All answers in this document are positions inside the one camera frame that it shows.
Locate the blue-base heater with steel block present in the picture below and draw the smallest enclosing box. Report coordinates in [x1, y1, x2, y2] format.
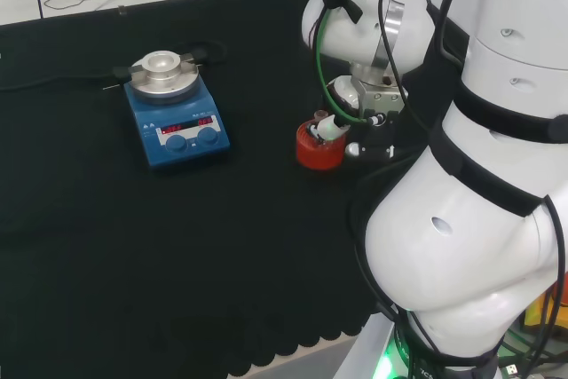
[102, 48, 232, 172]

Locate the black looped heater cable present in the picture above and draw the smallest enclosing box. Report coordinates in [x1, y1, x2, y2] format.
[180, 40, 229, 67]

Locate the black bench cloth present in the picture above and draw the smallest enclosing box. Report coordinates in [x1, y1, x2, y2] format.
[0, 0, 471, 379]

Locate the red plastic flask ring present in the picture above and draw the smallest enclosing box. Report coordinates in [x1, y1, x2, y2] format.
[296, 119, 347, 171]

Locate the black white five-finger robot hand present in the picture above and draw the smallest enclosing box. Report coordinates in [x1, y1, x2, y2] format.
[312, 75, 409, 162]

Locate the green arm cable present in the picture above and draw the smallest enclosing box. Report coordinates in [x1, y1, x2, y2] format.
[313, 0, 388, 125]

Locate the clear glass round-bottom flask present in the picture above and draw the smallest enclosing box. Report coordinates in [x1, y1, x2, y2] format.
[310, 108, 343, 147]

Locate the black heater power cable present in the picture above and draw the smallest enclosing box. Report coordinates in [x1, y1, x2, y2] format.
[0, 68, 117, 91]

